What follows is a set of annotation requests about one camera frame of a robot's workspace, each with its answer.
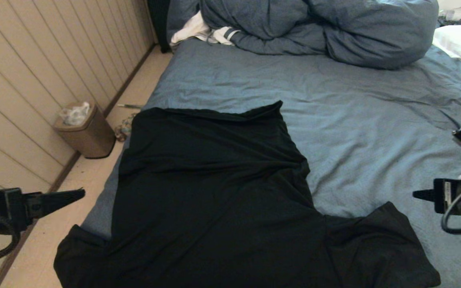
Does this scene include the black printed t-shirt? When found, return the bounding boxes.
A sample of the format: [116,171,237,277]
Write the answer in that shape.
[53,101,442,288]

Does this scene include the bronze trash bin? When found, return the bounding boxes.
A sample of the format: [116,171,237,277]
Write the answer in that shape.
[53,102,116,159]

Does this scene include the blue bed sheet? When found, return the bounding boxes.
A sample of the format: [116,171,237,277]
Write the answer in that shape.
[79,37,461,288]

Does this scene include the green patterned slippers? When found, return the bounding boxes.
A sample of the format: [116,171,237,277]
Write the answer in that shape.
[114,114,137,142]

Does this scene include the crumpled blue duvet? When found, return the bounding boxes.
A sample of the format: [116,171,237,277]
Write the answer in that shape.
[166,0,440,70]

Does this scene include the black bedside furniture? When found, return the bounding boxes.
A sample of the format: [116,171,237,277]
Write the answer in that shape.
[147,0,172,53]

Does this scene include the white striped garment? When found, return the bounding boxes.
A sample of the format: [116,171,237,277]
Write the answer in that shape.
[170,11,240,46]

